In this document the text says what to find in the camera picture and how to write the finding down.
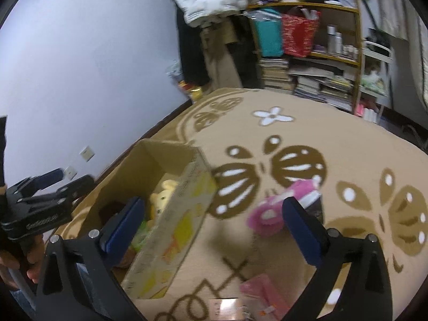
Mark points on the plastic bag with toys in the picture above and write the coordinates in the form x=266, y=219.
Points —
x=175, y=73

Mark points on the teal bag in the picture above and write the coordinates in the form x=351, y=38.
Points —
x=268, y=27

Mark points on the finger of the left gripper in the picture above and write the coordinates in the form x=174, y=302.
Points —
x=29, y=186
x=72, y=187

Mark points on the yellow plush toy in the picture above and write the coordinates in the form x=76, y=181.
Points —
x=158, y=201

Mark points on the wall socket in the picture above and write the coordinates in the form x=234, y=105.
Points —
x=70, y=172
x=87, y=153

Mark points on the black hanging coat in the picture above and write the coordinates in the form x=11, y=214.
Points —
x=191, y=51

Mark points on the white trolley cart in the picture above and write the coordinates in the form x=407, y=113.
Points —
x=374, y=92

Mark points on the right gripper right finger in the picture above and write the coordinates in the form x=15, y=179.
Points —
x=366, y=294

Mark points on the stack of books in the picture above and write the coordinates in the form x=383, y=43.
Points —
x=326, y=79

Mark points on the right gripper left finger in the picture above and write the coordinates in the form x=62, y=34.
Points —
x=76, y=281

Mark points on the pink towel roll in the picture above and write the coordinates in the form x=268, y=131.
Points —
x=262, y=299

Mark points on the wooden shelf unit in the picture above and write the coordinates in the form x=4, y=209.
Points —
x=339, y=32

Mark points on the pink bunny plush keychain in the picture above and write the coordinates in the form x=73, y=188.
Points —
x=266, y=219

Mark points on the black tissue pack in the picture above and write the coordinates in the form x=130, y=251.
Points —
x=312, y=203

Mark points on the open cardboard box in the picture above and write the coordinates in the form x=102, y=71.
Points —
x=177, y=186

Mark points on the red gift bag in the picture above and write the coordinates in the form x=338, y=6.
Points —
x=298, y=28

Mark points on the green tissue pack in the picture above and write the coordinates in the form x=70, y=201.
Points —
x=142, y=232

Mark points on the beige patterned carpet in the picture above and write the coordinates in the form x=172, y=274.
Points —
x=258, y=143

